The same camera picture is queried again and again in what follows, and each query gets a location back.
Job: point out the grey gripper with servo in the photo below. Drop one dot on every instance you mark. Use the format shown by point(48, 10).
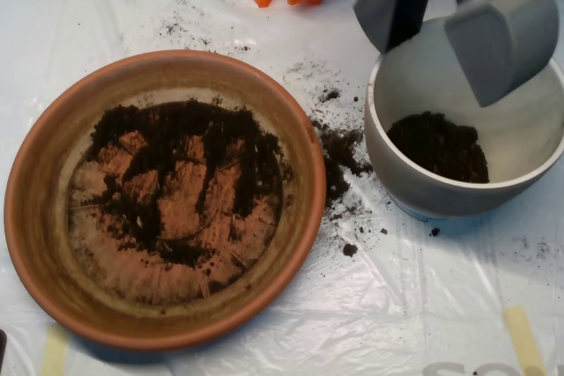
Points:
point(493, 37)

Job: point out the dark soil heap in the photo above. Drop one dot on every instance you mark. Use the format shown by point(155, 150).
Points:
point(176, 129)

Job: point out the white ceramic pot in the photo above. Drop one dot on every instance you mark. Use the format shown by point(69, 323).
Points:
point(396, 178)

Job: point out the spilled soil pile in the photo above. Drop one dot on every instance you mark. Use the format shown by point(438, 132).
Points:
point(341, 156)

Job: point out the small dark food piece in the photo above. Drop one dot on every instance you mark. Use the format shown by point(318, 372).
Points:
point(435, 231)

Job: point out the dark brown food chunk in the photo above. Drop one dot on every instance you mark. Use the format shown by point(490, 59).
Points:
point(350, 249)

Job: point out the terracotta clay saucer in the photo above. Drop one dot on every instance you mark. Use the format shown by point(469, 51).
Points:
point(39, 217)

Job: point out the clear plastic cover sheet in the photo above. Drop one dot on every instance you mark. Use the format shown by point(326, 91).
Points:
point(396, 305)

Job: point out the long beige masking tape strip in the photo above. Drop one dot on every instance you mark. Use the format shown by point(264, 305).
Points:
point(54, 354)
point(524, 341)

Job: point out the black object at edge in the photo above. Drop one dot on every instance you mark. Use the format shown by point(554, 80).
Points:
point(2, 347)

